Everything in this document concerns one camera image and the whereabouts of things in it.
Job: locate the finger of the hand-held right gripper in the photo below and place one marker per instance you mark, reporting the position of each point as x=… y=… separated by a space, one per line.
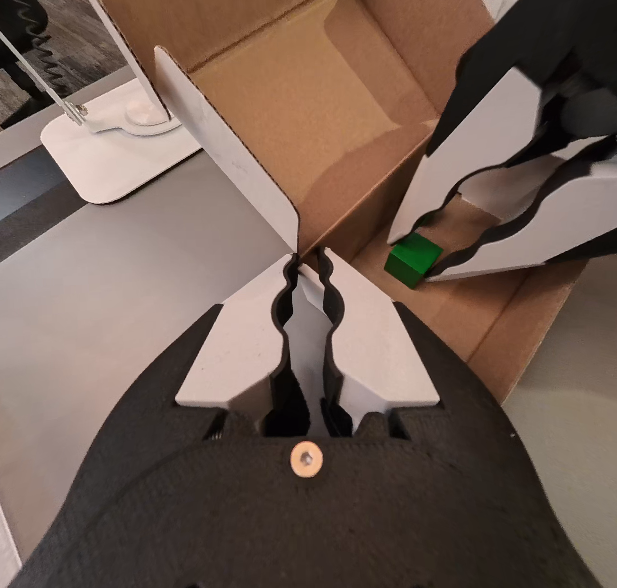
x=569 y=222
x=472 y=135

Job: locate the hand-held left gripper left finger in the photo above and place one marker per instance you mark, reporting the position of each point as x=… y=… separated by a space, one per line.
x=231 y=357

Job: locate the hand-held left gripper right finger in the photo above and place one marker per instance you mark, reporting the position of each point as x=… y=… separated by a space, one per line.
x=381 y=357

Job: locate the green cube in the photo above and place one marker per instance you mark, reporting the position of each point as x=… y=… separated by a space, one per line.
x=412 y=260

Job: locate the white cardboard box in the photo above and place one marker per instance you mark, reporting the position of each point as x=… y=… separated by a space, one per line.
x=289 y=92

